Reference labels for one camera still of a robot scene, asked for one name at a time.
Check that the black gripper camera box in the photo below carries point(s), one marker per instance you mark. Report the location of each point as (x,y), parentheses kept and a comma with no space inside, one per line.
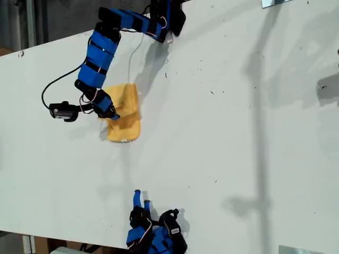
(173,228)
(62,112)

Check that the white container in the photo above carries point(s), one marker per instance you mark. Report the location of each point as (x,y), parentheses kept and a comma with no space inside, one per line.
(63,251)

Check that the yellow square towel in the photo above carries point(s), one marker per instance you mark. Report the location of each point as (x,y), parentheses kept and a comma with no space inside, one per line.
(127,127)

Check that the white table leg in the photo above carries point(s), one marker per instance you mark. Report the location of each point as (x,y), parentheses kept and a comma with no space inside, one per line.
(28,244)

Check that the brown cardboard box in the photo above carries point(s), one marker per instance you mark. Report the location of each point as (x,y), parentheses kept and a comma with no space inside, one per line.
(42,244)

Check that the white care label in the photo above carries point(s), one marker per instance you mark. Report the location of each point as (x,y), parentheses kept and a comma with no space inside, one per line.
(124,141)

